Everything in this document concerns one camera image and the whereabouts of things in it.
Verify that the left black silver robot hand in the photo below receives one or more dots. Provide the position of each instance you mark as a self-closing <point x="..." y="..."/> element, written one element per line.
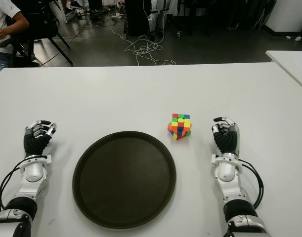
<point x="34" y="144"/>

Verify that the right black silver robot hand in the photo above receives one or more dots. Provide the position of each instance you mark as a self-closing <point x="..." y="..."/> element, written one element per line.
<point x="227" y="142"/>

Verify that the multicoloured Rubik's cube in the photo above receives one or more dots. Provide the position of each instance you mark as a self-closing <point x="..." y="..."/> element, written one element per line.
<point x="179" y="127"/>

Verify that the right silver black robot arm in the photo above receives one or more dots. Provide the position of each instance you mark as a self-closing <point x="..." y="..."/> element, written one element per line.
<point x="226" y="172"/>

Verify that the left silver black robot arm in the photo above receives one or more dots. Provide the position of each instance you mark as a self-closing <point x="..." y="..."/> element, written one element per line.
<point x="33" y="172"/>

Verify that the round dark brown plate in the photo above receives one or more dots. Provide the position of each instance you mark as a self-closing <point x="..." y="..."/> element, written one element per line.
<point x="124" y="179"/>

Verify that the white side table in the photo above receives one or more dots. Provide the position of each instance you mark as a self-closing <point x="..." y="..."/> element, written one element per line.
<point x="291" y="64"/>

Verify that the black chair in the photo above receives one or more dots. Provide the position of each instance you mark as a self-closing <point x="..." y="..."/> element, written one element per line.
<point x="42" y="22"/>

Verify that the seated person in white shirt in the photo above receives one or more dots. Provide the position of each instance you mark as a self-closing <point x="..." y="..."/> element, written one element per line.
<point x="0" y="12"/>

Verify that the white humanoid robot legs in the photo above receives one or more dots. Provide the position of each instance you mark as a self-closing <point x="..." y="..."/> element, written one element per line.
<point x="152" y="19"/>

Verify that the black cabinet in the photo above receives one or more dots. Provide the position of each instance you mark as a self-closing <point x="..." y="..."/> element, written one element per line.
<point x="137" y="17"/>

